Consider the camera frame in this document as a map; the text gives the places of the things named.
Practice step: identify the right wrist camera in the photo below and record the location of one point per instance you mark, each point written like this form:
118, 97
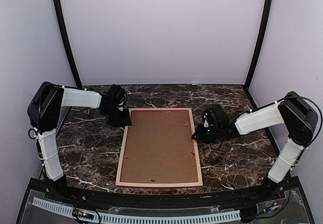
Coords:
206, 121

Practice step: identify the black front rail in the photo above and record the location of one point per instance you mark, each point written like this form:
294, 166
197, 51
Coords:
231, 199

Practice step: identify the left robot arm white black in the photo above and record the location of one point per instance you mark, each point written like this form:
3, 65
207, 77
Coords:
44, 112

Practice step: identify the red wooden picture frame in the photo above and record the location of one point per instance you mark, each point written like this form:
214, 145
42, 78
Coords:
121, 166

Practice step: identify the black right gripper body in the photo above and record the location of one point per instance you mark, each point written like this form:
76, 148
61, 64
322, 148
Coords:
210, 135

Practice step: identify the right black corner post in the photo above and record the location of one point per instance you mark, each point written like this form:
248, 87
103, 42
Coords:
259, 42

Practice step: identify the black corner post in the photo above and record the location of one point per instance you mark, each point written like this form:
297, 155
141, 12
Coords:
259, 42
66, 43

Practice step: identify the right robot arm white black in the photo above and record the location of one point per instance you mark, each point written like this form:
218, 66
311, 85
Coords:
301, 116

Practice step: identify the brown cardboard backing board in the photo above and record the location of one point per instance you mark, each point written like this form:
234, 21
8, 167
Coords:
159, 145

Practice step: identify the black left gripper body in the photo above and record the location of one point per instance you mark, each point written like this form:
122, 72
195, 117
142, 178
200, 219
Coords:
115, 117

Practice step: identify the white slotted cable duct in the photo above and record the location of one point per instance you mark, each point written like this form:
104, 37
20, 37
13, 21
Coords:
137, 215

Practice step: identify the left black corner post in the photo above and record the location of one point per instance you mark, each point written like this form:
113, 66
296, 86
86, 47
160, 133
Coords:
66, 43

